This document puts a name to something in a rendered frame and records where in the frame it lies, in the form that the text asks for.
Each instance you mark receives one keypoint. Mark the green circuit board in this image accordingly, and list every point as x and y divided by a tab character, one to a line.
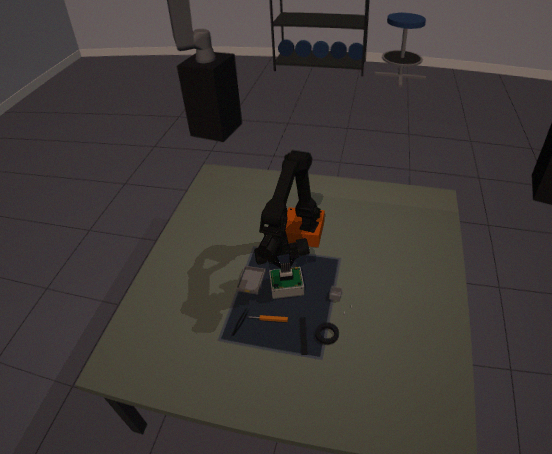
287	283

